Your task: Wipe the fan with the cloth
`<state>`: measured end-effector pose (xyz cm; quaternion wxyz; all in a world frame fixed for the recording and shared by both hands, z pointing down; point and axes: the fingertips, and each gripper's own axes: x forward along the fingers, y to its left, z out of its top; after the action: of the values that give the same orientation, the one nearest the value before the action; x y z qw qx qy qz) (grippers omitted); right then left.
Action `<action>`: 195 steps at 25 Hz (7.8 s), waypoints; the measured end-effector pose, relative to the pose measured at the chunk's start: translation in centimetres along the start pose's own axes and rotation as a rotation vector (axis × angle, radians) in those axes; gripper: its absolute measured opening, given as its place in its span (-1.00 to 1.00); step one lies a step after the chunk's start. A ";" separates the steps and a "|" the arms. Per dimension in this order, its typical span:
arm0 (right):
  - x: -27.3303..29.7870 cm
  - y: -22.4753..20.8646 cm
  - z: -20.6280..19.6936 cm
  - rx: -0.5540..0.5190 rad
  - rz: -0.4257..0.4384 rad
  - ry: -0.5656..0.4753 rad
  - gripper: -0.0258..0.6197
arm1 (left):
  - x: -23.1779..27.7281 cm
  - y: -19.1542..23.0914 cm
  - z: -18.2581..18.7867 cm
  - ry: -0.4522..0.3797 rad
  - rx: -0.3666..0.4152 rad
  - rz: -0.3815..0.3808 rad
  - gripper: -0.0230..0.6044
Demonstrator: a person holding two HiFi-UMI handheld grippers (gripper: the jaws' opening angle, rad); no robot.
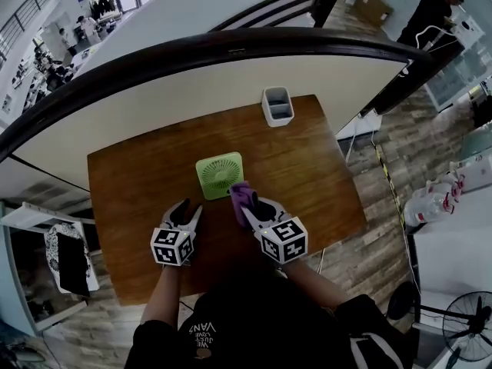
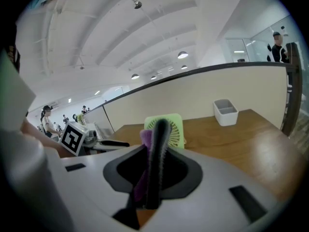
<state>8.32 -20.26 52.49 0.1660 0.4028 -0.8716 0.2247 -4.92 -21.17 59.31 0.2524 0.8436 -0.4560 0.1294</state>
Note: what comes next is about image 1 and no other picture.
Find brown cardboard box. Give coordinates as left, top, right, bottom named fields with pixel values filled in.
left=352, top=0, right=394, bottom=27

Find black standing floor fan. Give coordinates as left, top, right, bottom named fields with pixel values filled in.
left=387, top=281, right=492, bottom=363

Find white partition with black rail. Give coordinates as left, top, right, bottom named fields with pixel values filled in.
left=71, top=0, right=327, bottom=77
left=0, top=27, right=434, bottom=194

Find person's left forearm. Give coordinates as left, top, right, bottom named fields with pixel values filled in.
left=140, top=262, right=182, bottom=328

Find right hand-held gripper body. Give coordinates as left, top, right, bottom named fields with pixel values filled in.
left=253, top=215, right=309, bottom=265

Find white shelf unit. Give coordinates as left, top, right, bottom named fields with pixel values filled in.
left=0, top=201, right=97, bottom=332

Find water bottle with red label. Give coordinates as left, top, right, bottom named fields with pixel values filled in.
left=424, top=161, right=468, bottom=207
left=403, top=188, right=450, bottom=226

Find white table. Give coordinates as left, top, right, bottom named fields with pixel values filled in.
left=407, top=221, right=492, bottom=330

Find yellow black striped floor strip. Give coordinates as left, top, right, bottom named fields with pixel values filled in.
left=374, top=144, right=408, bottom=232

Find black and white patterned item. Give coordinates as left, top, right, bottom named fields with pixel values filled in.
left=43, top=222, right=100, bottom=298

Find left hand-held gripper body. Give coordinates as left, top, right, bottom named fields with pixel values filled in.
left=149, top=220, right=197, bottom=268

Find small green desk fan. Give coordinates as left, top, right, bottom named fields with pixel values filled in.
left=194, top=151, right=245, bottom=201

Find dark wooden pillar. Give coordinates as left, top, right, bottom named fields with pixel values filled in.
left=310, top=0, right=353, bottom=29

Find person's right forearm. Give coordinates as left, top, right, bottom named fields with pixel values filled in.
left=281, top=258, right=349, bottom=310

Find person's black printed t-shirt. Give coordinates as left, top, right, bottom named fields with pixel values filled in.
left=123, top=273, right=420, bottom=369

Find white pen holder box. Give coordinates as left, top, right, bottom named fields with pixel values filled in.
left=261, top=86, right=296, bottom=128

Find purple and grey cleaning cloth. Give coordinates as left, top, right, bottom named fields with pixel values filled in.
left=229, top=181, right=258, bottom=230

